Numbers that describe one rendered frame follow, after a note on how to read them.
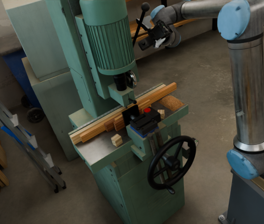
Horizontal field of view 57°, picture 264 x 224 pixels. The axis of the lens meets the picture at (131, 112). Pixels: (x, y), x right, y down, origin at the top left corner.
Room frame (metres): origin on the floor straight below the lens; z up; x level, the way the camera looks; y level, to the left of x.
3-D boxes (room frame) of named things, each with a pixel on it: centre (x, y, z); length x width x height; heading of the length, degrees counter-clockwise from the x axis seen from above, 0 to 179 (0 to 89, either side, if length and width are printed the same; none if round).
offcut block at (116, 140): (0.83, 0.10, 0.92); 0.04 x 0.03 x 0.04; 125
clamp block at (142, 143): (0.84, -0.05, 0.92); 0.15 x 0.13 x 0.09; 118
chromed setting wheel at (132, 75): (1.19, -0.03, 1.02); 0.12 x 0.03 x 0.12; 28
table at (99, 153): (0.91, -0.01, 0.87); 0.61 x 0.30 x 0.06; 118
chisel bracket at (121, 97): (1.04, 0.03, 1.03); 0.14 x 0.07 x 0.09; 28
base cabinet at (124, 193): (1.12, 0.08, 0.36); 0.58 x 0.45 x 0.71; 28
